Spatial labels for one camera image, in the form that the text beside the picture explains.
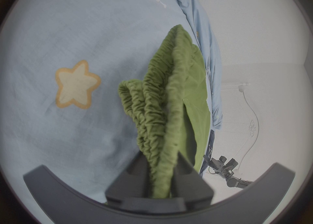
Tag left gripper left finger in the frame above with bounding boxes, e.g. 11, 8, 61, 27
105, 151, 150, 206

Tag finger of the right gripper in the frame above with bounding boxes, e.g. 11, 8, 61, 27
202, 155, 215, 169

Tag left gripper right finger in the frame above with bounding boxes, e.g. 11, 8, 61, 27
171, 151, 214, 207

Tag green shorts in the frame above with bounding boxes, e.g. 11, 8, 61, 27
118, 24, 211, 199

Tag bed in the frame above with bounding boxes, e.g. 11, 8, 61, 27
0, 0, 312, 206

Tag dark blue printed T-shirt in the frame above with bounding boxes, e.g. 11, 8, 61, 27
199, 130, 216, 177

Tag pale blue quilt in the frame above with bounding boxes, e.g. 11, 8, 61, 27
154, 0, 223, 130

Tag white cable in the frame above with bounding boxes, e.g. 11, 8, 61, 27
238, 82, 260, 170

